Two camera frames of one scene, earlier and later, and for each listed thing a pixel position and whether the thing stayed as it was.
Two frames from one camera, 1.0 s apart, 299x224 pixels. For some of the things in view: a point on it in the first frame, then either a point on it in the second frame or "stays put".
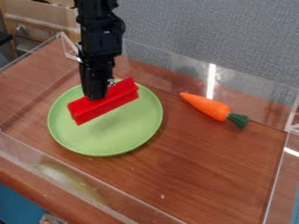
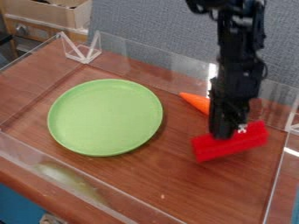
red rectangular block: (122, 93) -> (210, 148)
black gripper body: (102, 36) -> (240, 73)
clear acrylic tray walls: (189, 143) stays put
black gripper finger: (86, 77) -> (216, 115)
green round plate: (114, 134) stays put
